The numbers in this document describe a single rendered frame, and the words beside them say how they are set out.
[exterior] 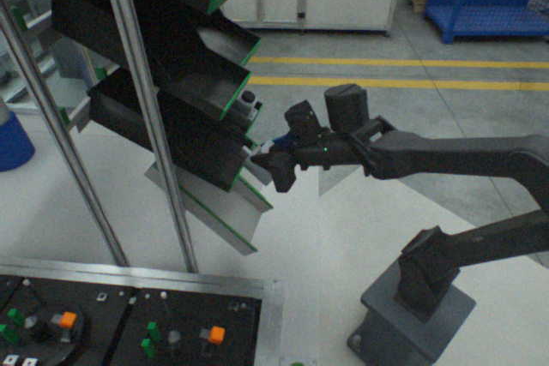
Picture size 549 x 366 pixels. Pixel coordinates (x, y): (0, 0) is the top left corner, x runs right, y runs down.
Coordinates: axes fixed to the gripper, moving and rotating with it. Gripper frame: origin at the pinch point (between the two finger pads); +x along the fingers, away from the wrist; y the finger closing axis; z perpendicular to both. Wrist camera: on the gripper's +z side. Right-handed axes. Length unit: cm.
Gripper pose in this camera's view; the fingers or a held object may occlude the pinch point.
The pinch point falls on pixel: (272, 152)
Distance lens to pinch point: 66.3
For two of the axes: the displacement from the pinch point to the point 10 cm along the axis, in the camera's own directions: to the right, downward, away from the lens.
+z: -2.6, -8.7, -4.3
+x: -8.8, 0.3, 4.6
